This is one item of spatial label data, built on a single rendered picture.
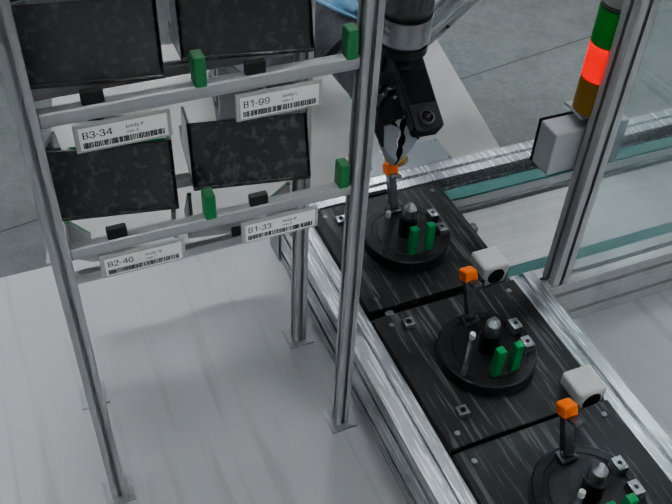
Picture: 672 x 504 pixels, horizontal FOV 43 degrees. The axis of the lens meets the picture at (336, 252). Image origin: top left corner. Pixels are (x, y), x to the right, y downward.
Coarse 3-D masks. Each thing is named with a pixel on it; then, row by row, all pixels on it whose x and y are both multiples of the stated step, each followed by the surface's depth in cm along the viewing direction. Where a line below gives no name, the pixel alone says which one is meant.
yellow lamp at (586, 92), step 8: (584, 80) 112; (576, 88) 114; (584, 88) 112; (592, 88) 111; (576, 96) 114; (584, 96) 113; (592, 96) 112; (576, 104) 114; (584, 104) 113; (592, 104) 113; (584, 112) 114
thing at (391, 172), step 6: (384, 168) 136; (390, 168) 135; (396, 168) 136; (390, 174) 135; (396, 174) 135; (390, 180) 136; (396, 180) 137; (390, 186) 137; (396, 186) 137; (390, 192) 137; (396, 192) 138; (390, 198) 138; (396, 198) 138; (390, 204) 138; (396, 204) 138
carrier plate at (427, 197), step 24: (408, 192) 147; (432, 192) 147; (456, 216) 143; (336, 240) 137; (456, 240) 138; (480, 240) 139; (456, 264) 134; (360, 288) 130; (384, 288) 130; (408, 288) 130; (432, 288) 130; (456, 288) 131
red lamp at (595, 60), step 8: (592, 48) 108; (600, 48) 108; (592, 56) 109; (600, 56) 108; (584, 64) 111; (592, 64) 109; (600, 64) 109; (584, 72) 111; (592, 72) 110; (600, 72) 109; (592, 80) 110; (600, 80) 110
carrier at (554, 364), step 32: (512, 288) 131; (384, 320) 125; (416, 320) 125; (448, 320) 126; (480, 320) 123; (512, 320) 121; (544, 320) 126; (416, 352) 121; (448, 352) 119; (480, 352) 119; (512, 352) 115; (544, 352) 122; (416, 384) 117; (448, 384) 117; (480, 384) 115; (512, 384) 115; (544, 384) 118; (576, 384) 115; (448, 416) 113; (480, 416) 113; (512, 416) 114; (544, 416) 114; (448, 448) 110
